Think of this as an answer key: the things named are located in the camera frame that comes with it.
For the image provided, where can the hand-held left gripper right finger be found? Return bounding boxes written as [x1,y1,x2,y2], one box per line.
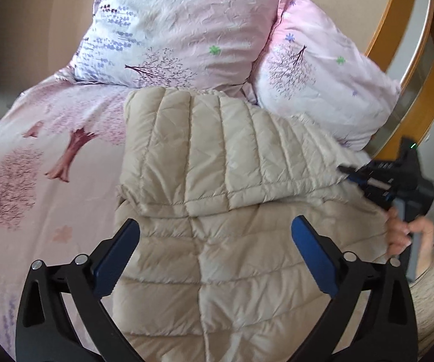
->
[290,215,418,362]

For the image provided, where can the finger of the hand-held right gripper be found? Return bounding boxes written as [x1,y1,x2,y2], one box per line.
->
[347,175,391,201]
[338,164,372,177]

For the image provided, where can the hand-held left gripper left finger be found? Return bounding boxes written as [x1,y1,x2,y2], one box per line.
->
[15,218,153,362]

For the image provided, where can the beige quilted down jacket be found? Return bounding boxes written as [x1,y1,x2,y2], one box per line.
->
[113,87,395,362]

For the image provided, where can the person's right hand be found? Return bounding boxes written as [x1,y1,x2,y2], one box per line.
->
[385,209,434,259]

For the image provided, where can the small floral pink pillow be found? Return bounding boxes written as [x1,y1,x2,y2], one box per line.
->
[249,0,402,149]

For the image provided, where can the wooden headboard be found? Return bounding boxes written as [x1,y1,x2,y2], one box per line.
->
[364,0,434,142]

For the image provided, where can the pink tree print bed sheet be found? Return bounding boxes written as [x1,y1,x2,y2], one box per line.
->
[0,66,138,362]

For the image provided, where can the large floral pink pillow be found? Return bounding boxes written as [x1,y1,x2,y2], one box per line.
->
[70,0,285,88]

